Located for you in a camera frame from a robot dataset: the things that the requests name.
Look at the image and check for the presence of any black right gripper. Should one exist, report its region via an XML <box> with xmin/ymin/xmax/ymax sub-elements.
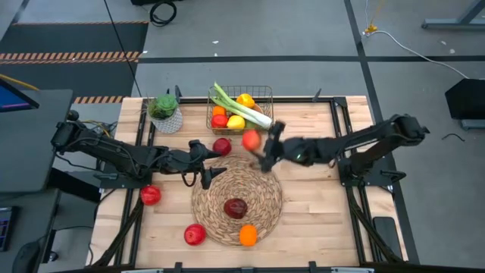
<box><xmin>249</xmin><ymin>121</ymin><xmax>318</xmax><ymax>172</ymax></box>

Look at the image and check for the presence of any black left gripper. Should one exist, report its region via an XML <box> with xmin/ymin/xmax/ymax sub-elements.
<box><xmin>166</xmin><ymin>139</ymin><xmax>227</xmax><ymax>190</ymax></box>

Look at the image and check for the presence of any red pomegranate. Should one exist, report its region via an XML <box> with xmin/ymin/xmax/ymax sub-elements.
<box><xmin>211</xmin><ymin>137</ymin><xmax>233</xmax><ymax>157</ymax></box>

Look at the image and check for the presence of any yellow lemon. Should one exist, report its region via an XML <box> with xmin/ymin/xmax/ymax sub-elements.
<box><xmin>226</xmin><ymin>115</ymin><xmax>246</xmax><ymax>131</ymax></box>

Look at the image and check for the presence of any green white leek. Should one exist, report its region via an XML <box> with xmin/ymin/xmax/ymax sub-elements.
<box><xmin>210</xmin><ymin>81</ymin><xmax>274</xmax><ymax>130</ymax></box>

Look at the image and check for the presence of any yellow bell pepper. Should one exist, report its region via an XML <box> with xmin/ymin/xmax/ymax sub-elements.
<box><xmin>235</xmin><ymin>93</ymin><xmax>256</xmax><ymax>109</ymax></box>

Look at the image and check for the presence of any dark red plum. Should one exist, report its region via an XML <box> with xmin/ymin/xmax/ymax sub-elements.
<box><xmin>223</xmin><ymin>197</ymin><xmax>249</xmax><ymax>221</ymax></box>

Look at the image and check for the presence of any round woven placemat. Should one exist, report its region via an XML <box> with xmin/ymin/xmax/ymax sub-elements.
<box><xmin>191</xmin><ymin>153</ymin><xmax>283</xmax><ymax>247</ymax></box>

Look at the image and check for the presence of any succulent in white patterned pot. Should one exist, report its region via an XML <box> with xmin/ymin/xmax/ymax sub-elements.
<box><xmin>146</xmin><ymin>94</ymin><xmax>183</xmax><ymax>134</ymax></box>

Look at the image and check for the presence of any black phone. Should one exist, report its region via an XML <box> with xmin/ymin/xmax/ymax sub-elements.
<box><xmin>373</xmin><ymin>215</ymin><xmax>403</xmax><ymax>261</ymax></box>

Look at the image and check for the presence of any grey desk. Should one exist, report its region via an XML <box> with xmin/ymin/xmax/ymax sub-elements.
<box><xmin>0</xmin><ymin>188</ymin><xmax>64</xmax><ymax>273</ymax></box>
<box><xmin>0</xmin><ymin>89</ymin><xmax>75</xmax><ymax>194</ymax></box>

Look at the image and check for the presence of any grey lower desk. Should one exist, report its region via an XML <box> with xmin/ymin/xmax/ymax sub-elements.
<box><xmin>0</xmin><ymin>188</ymin><xmax>64</xmax><ymax>273</ymax></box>

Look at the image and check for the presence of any black hazard-striped floor mat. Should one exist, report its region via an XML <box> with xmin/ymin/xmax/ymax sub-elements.
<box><xmin>0</xmin><ymin>20</ymin><xmax>149</xmax><ymax>105</ymax></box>

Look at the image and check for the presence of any black box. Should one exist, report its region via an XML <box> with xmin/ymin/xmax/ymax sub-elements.
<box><xmin>445</xmin><ymin>77</ymin><xmax>485</xmax><ymax>121</ymax></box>

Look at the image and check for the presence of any monitor with blue screen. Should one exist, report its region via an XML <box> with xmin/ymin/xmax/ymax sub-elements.
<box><xmin>0</xmin><ymin>77</ymin><xmax>41</xmax><ymax>114</ymax></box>

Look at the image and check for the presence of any black computer mouse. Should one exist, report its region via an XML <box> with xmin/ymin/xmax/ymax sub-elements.
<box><xmin>11</xmin><ymin>240</ymin><xmax>42</xmax><ymax>273</ymax></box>

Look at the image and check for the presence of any black keyboard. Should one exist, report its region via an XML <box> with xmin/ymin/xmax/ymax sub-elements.
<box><xmin>0</xmin><ymin>206</ymin><xmax>20</xmax><ymax>253</ymax></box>

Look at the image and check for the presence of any grey metal stand leg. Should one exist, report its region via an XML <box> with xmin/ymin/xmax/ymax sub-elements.
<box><xmin>421</xmin><ymin>0</ymin><xmax>485</xmax><ymax>31</ymax></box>

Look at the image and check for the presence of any copper wire basket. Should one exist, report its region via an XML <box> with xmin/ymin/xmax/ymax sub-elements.
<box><xmin>205</xmin><ymin>83</ymin><xmax>277</xmax><ymax>137</ymax></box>

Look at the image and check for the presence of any long black hanging cable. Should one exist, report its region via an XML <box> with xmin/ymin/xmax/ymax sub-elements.
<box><xmin>102</xmin><ymin>0</ymin><xmax>143</xmax><ymax>99</ymax></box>

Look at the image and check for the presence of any coiled black cable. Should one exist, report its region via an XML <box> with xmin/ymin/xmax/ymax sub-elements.
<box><xmin>149</xmin><ymin>0</ymin><xmax>178</xmax><ymax>27</ymax></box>

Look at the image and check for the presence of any yellow hanging cable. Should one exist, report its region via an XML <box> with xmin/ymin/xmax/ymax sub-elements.
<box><xmin>363</xmin><ymin>0</ymin><xmax>380</xmax><ymax>35</ymax></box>

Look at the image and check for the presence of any white floor cable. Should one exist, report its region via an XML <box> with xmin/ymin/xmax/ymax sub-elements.
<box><xmin>361</xmin><ymin>30</ymin><xmax>471</xmax><ymax>80</ymax></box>

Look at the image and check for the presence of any short black floor cable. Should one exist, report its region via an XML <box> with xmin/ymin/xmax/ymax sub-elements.
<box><xmin>441</xmin><ymin>132</ymin><xmax>466</xmax><ymax>143</ymax></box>

